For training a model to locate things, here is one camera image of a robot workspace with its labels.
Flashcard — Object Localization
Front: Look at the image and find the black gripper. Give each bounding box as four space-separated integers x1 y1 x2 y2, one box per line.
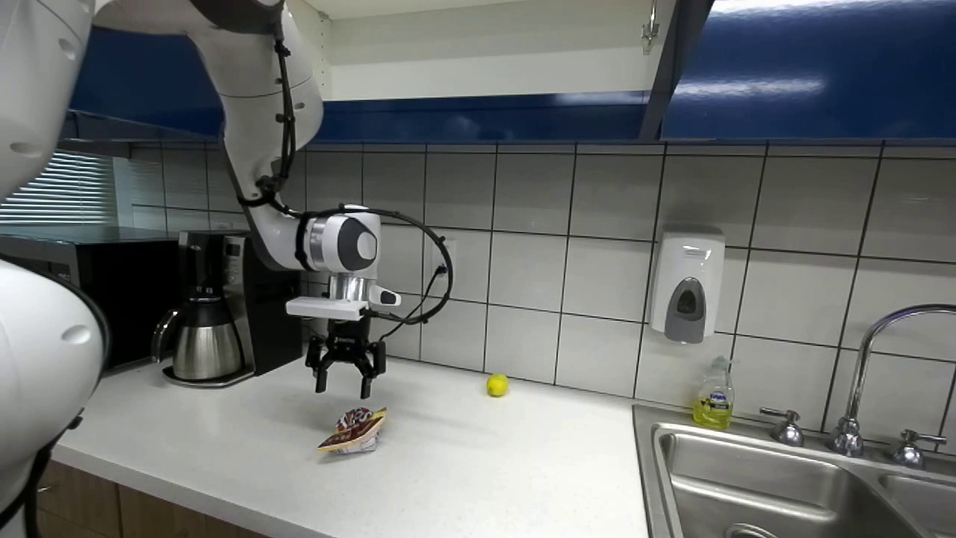
304 316 385 399

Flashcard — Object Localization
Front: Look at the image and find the fritos snack pack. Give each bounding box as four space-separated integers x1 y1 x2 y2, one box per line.
319 405 388 453

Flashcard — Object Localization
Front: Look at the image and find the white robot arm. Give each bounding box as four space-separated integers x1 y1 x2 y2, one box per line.
0 0 376 538

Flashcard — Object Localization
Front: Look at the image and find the wooden lower cabinet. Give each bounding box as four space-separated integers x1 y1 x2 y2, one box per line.
40 462 261 538

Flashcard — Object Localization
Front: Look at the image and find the blue upper cabinet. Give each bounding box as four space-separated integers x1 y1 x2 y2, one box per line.
74 0 956 144

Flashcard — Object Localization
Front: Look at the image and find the blue cabinet door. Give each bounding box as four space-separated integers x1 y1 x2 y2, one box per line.
639 0 715 144

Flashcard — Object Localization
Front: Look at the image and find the steel coffee carafe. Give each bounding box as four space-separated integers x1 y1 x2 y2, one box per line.
153 292 244 383

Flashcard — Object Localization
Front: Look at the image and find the yellow lemon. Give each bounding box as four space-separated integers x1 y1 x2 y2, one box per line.
486 372 512 396

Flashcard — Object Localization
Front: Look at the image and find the black coffee maker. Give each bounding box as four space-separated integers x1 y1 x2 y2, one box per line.
158 230 303 384

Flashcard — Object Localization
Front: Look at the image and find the black microwave oven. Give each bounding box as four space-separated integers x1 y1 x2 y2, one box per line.
0 232 180 369

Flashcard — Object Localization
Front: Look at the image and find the white soap dispenser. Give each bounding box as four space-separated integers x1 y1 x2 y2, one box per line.
652 230 725 344

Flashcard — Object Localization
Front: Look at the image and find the stainless steel sink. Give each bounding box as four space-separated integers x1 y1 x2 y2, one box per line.
631 402 956 538

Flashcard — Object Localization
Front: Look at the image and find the yellow dish soap bottle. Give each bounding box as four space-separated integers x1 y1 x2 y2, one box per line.
693 356 731 431

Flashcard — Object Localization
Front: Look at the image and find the chrome sink faucet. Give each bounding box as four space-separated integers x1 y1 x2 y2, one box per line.
736 302 956 456

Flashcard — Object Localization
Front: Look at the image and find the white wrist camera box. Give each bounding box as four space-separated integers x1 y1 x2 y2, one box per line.
285 292 403 322

